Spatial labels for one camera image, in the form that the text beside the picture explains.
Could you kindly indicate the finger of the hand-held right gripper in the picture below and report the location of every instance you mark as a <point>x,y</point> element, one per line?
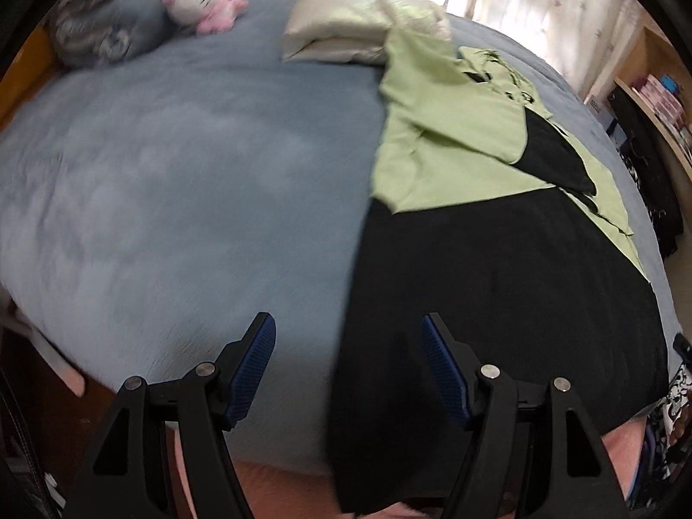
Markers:
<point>684,347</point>

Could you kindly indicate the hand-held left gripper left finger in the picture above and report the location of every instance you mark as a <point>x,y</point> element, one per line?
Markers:
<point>254,362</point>

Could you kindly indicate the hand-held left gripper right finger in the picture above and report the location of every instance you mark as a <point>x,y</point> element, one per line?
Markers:
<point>446,367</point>

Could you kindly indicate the green black hooded jacket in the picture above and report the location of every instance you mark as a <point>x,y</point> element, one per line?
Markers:
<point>486,281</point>

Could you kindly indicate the person's patterned clothing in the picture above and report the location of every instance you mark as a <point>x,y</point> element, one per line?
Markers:
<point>667,421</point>

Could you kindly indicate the person's right leg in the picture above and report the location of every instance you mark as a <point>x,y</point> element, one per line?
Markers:
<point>630,459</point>

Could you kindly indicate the person's leg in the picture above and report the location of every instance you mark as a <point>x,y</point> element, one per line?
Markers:
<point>286,489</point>
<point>630,459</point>

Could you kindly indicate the person's left leg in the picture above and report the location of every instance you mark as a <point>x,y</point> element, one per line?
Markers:
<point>286,489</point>

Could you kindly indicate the black white patterned cloth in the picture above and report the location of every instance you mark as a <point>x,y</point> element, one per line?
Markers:
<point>632,165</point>

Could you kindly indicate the blue bed blanket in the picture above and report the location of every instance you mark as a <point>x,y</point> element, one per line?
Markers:
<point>162,173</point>

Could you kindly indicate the black bag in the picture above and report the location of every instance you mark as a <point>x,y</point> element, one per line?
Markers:
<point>638,130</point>

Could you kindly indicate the stack of pink boxes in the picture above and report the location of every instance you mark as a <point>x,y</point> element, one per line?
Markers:
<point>657,92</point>

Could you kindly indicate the white box blue print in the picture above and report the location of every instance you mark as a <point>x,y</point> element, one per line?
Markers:
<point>594,105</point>

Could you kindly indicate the blue toy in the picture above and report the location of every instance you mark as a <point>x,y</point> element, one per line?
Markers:
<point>669,85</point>

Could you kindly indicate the white puffer jacket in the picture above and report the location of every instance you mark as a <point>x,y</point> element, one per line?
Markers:
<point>335,21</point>

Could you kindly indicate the rolled blue printed blanket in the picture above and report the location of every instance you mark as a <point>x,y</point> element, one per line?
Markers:
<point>124,27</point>

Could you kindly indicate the white floral curtain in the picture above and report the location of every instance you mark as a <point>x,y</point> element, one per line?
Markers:
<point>540,11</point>

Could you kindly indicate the wooden bed headboard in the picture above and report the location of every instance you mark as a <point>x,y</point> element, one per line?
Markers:
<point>27,75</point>

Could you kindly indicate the wooden wall shelf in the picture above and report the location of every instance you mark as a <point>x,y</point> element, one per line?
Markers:
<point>649,59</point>

